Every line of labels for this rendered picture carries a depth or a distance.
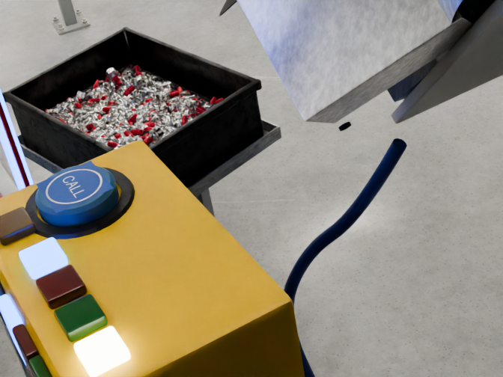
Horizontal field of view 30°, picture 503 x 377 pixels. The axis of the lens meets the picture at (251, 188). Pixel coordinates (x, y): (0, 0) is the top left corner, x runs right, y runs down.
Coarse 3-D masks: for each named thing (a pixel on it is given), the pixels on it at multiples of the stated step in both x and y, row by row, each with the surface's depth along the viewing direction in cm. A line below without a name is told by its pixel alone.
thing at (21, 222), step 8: (24, 208) 46; (0, 216) 46; (8, 216) 46; (16, 216) 45; (24, 216) 45; (0, 224) 45; (8, 224) 45; (16, 224) 45; (24, 224) 45; (32, 224) 45; (0, 232) 45; (8, 232) 44; (16, 232) 45; (24, 232) 45; (32, 232) 45; (0, 240) 44; (8, 240) 45
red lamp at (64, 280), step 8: (56, 272) 42; (64, 272) 42; (72, 272) 41; (40, 280) 41; (48, 280) 41; (56, 280) 41; (64, 280) 41; (72, 280) 41; (80, 280) 41; (40, 288) 41; (48, 288) 41; (56, 288) 41; (64, 288) 41; (72, 288) 41; (80, 288) 41; (48, 296) 40; (56, 296) 40; (64, 296) 40; (72, 296) 41; (48, 304) 40; (56, 304) 40
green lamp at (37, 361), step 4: (36, 356) 41; (40, 356) 41; (32, 360) 40; (36, 360) 40; (40, 360) 40; (32, 364) 40; (36, 364) 40; (40, 364) 40; (44, 364) 40; (32, 368) 40; (36, 368) 40; (40, 368) 40; (44, 368) 40; (32, 372) 41; (36, 372) 40; (40, 372) 40; (44, 372) 40; (48, 372) 40; (36, 376) 40; (40, 376) 40; (44, 376) 40; (48, 376) 40
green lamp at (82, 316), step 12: (84, 300) 40; (60, 312) 40; (72, 312) 39; (84, 312) 39; (96, 312) 39; (60, 324) 39; (72, 324) 39; (84, 324) 39; (96, 324) 39; (72, 336) 39
